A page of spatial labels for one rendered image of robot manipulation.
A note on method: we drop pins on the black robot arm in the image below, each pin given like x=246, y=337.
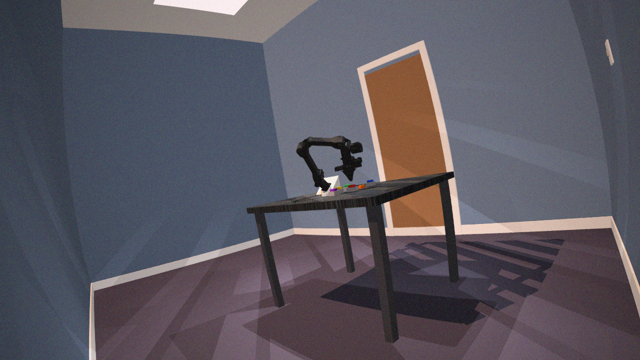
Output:
x=338, y=142

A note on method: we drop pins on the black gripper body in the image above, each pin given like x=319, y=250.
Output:
x=345, y=165

